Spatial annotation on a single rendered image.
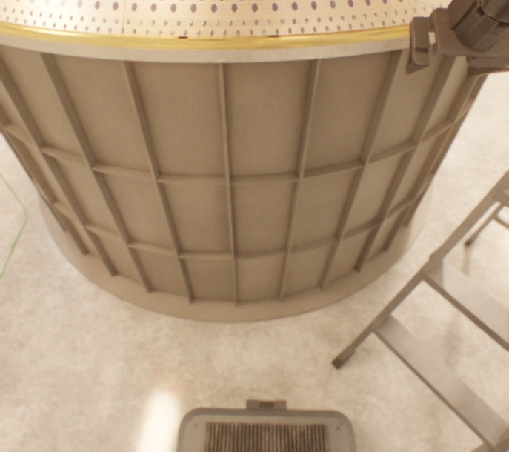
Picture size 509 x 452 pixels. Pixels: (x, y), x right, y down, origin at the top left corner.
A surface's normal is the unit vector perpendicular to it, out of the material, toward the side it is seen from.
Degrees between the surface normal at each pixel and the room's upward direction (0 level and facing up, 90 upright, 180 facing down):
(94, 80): 90
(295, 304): 0
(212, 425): 0
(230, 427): 0
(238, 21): 43
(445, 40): 30
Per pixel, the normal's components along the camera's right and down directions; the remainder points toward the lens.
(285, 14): 0.10, 0.04
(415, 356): 0.01, -0.65
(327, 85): 0.22, 0.74
